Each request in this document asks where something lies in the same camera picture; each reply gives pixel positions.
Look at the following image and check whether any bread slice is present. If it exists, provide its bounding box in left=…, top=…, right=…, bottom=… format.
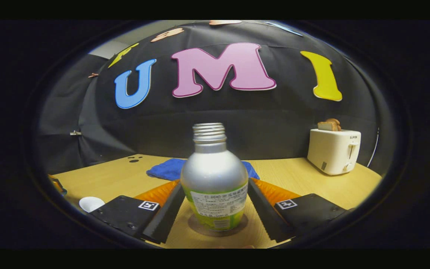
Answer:
left=317, top=118, right=342, bottom=132

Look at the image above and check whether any teal teacup white inside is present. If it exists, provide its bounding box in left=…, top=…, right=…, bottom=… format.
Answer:
left=79, top=197, right=105, bottom=213

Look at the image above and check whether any blue towel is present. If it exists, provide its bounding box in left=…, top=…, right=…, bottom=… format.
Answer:
left=147, top=158, right=260, bottom=181

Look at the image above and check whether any round brown coaster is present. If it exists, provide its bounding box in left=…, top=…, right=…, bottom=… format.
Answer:
left=188, top=213, right=249, bottom=237

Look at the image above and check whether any silver water bottle green label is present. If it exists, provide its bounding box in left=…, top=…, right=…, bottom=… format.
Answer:
left=180, top=123, right=249, bottom=231

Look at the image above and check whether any white toaster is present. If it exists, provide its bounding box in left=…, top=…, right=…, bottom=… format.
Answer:
left=307, top=129, right=362, bottom=176

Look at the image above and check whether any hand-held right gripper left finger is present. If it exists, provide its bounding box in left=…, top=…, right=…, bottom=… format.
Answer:
left=88, top=179, right=185, bottom=244

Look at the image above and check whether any white toaster cord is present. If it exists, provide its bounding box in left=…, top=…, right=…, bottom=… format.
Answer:
left=366, top=127, right=380, bottom=168

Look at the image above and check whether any black backdrop cloth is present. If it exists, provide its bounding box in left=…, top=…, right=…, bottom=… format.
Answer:
left=37, top=21, right=387, bottom=176

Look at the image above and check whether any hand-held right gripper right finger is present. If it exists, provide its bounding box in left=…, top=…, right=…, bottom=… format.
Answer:
left=248, top=178, right=350, bottom=242

